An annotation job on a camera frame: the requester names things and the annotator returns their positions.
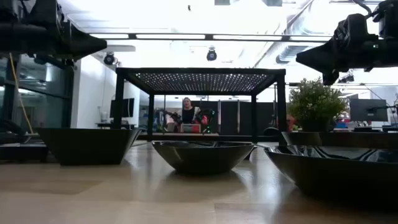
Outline yellow cable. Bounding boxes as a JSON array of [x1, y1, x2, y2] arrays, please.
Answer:
[[8, 52, 34, 135]]

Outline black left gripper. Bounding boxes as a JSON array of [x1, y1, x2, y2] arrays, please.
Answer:
[[18, 0, 108, 62]]

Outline person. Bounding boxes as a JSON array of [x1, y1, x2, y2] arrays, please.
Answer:
[[181, 96, 203, 125]]

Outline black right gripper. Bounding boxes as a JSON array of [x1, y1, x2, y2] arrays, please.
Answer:
[[295, 13, 379, 86]]

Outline green potted plant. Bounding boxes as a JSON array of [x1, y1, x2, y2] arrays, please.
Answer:
[[285, 77, 349, 133]]

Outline long ceiling light strip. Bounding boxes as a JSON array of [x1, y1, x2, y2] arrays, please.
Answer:
[[88, 32, 335, 43]]

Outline black partition panels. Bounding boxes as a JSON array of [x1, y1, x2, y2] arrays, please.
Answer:
[[198, 100, 279, 136]]

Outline black perforated metal rack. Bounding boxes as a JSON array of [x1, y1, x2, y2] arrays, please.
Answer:
[[114, 67, 287, 146]]

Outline black computer monitor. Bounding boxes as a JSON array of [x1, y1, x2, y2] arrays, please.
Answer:
[[109, 98, 136, 119], [349, 98, 389, 123]]

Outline black ceiling spotlight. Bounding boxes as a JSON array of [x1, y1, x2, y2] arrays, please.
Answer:
[[206, 47, 218, 62], [338, 73, 355, 84], [103, 52, 116, 66]]

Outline red framed box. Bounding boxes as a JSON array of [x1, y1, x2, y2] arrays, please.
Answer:
[[180, 123, 201, 134]]

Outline black office chair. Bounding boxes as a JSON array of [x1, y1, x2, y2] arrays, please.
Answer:
[[262, 126, 280, 137]]

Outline black rounded mini plate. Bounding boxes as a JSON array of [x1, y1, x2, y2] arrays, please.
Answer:
[[151, 140, 256, 175], [263, 144, 398, 208]]

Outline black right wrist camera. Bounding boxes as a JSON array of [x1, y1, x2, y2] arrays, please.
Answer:
[[372, 0, 398, 40]]

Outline black wavy square mini plate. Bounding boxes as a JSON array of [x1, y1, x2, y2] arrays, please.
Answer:
[[36, 127, 142, 166], [281, 131, 398, 149]]

